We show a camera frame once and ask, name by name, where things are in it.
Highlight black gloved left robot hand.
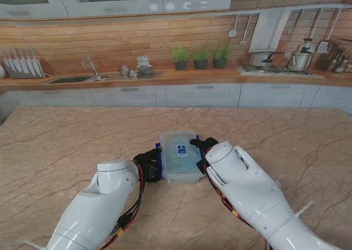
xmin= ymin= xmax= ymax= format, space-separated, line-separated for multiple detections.
xmin=133 ymin=147 xmax=163 ymax=167

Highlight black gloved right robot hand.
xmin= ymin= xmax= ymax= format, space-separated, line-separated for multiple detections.
xmin=189 ymin=136 xmax=220 ymax=156

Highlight clear bubble film sheet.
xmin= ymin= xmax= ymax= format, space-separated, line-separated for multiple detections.
xmin=167 ymin=136 xmax=199 ymax=174

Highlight clear plastic lid blue label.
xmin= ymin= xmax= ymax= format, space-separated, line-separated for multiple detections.
xmin=159 ymin=130 xmax=206 ymax=179

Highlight clear plastic crate blue handles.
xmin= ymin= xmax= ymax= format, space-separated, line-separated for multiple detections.
xmin=153 ymin=130 xmax=207 ymax=185

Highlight printed kitchen backdrop banner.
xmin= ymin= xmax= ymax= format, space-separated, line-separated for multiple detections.
xmin=0 ymin=0 xmax=352 ymax=109

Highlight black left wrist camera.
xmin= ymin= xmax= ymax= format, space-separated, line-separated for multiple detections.
xmin=142 ymin=163 xmax=161 ymax=182

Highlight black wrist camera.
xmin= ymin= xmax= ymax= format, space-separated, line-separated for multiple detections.
xmin=142 ymin=163 xmax=161 ymax=182
xmin=195 ymin=159 xmax=206 ymax=176

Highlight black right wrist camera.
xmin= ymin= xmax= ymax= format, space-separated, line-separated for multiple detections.
xmin=195 ymin=159 xmax=206 ymax=176

